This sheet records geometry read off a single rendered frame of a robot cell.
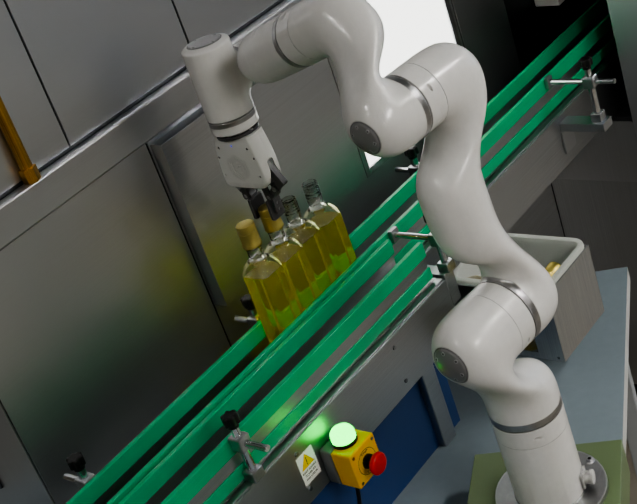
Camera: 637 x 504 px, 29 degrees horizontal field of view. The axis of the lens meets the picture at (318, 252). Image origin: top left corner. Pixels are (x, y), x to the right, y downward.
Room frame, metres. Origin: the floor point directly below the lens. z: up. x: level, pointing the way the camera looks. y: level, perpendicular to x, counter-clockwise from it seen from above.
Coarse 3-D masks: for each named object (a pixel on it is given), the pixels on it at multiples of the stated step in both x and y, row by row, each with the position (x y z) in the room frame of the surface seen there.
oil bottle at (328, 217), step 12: (324, 204) 2.08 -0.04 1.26; (312, 216) 2.07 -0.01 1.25; (324, 216) 2.06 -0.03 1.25; (336, 216) 2.07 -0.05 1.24; (324, 228) 2.05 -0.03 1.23; (336, 228) 2.07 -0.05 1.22; (324, 240) 2.05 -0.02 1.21; (336, 240) 2.06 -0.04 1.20; (348, 240) 2.08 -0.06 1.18; (336, 252) 2.05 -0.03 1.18; (348, 252) 2.07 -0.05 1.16; (336, 264) 2.05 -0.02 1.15; (348, 264) 2.06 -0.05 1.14
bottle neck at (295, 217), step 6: (288, 198) 2.06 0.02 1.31; (294, 198) 2.04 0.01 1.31; (288, 204) 2.04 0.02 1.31; (294, 204) 2.04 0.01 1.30; (288, 210) 2.04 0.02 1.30; (294, 210) 2.04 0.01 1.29; (288, 216) 2.04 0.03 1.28; (294, 216) 2.04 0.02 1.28; (300, 216) 2.04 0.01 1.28; (288, 222) 2.05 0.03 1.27; (294, 222) 2.04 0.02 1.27; (300, 222) 2.04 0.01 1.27
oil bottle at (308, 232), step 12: (288, 228) 2.04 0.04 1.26; (300, 228) 2.03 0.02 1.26; (312, 228) 2.04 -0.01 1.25; (300, 240) 2.02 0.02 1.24; (312, 240) 2.03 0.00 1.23; (312, 252) 2.02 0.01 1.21; (324, 252) 2.04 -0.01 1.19; (312, 264) 2.01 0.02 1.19; (324, 264) 2.03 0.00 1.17; (324, 276) 2.02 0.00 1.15; (336, 276) 2.04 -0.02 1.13; (324, 288) 2.02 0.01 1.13
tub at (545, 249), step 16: (528, 240) 2.15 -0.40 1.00; (544, 240) 2.12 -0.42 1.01; (560, 240) 2.10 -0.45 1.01; (576, 240) 2.08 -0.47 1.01; (544, 256) 2.13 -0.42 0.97; (560, 256) 2.10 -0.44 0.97; (576, 256) 2.03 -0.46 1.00; (464, 272) 2.13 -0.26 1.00; (480, 272) 2.16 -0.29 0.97; (560, 272) 1.99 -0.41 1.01
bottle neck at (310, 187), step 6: (312, 180) 2.09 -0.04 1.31; (306, 186) 2.07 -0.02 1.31; (312, 186) 2.07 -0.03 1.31; (318, 186) 2.08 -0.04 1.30; (306, 192) 2.08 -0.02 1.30; (312, 192) 2.07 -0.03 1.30; (318, 192) 2.08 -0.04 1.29; (306, 198) 2.08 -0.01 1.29; (312, 198) 2.07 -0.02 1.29; (318, 198) 2.07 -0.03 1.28; (312, 204) 2.07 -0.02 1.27; (318, 204) 2.07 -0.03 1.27
